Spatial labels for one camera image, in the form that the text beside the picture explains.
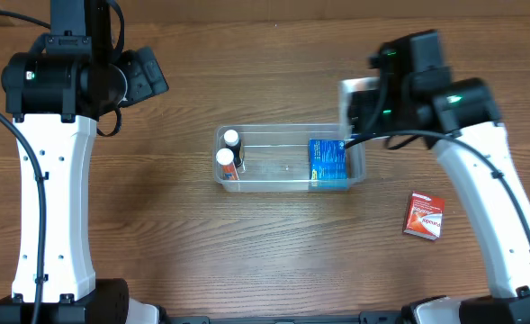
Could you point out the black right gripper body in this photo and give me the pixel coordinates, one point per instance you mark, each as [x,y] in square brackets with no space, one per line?
[376,111]

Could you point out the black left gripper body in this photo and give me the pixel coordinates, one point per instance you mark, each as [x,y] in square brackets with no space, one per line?
[143,77]

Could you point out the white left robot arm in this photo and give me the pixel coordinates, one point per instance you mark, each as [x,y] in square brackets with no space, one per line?
[55,93]

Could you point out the blue medicine box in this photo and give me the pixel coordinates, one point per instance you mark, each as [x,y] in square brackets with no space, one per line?
[328,168]

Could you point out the orange tube with white cap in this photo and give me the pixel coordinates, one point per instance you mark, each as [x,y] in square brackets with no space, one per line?
[225,158]

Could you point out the dark bottle with white cap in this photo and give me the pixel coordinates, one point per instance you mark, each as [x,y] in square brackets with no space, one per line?
[233,142]

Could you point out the clear plastic container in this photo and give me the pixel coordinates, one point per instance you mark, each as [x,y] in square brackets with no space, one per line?
[277,158]

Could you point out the red and white medicine box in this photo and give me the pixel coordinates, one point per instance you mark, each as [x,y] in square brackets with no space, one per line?
[424,216]

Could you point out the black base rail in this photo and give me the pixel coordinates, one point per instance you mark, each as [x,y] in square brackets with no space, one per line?
[365,317]

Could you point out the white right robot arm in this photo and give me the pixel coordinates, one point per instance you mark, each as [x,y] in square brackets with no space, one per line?
[416,97]

